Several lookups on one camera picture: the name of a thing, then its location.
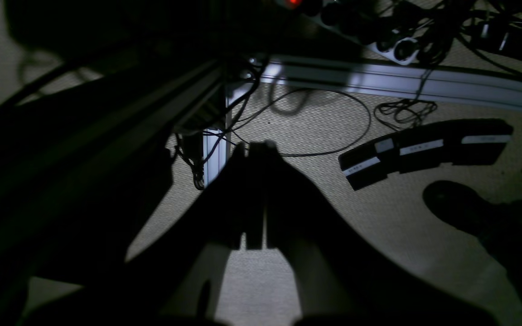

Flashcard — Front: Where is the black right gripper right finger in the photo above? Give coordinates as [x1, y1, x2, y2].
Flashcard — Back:
[262, 141, 497, 326]

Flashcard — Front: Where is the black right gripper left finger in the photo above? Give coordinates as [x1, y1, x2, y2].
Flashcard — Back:
[25, 143, 245, 326]

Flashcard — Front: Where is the aluminium frame rail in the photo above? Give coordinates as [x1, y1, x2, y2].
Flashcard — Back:
[227, 56, 522, 190]

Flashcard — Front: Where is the black shoe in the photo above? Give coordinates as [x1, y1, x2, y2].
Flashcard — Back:
[422, 180, 522, 302]

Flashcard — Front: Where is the white power strip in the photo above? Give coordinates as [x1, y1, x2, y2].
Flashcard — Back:
[307, 3, 421, 66]

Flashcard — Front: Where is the thin black floor cable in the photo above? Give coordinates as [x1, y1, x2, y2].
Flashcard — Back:
[225, 86, 372, 158]

